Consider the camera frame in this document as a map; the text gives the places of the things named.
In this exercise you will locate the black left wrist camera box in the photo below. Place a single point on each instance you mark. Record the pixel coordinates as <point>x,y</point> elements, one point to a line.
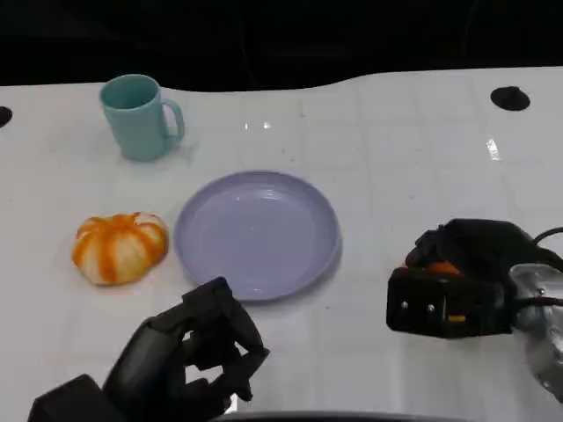
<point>70,402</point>

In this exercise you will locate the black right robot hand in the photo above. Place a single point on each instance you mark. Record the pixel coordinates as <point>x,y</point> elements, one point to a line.
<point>479,246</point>

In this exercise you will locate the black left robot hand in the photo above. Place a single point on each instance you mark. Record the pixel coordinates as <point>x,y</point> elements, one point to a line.
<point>154,351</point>

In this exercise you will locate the lilac plate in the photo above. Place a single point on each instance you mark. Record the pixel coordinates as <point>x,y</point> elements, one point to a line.
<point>257,233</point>

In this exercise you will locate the black table grommet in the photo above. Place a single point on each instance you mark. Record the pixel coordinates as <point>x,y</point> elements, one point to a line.
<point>4,116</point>
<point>510,98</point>

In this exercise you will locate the pale green mug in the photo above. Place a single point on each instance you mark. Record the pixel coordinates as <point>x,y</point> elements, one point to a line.
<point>134,127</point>

